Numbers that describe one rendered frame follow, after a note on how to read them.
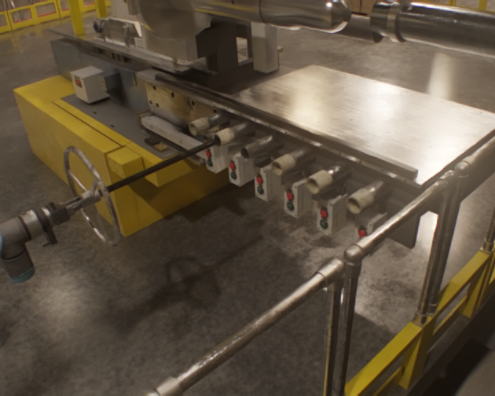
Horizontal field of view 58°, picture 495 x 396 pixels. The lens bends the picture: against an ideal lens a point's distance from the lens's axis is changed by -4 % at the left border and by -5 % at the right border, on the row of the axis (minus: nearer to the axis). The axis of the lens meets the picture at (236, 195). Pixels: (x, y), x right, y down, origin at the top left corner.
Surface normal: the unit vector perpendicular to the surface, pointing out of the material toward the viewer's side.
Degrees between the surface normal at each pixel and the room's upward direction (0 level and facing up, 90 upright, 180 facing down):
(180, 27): 90
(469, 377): 0
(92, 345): 0
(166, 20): 90
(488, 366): 0
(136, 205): 90
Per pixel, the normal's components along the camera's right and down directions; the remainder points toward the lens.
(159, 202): 0.65, 0.37
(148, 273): -0.07, -0.84
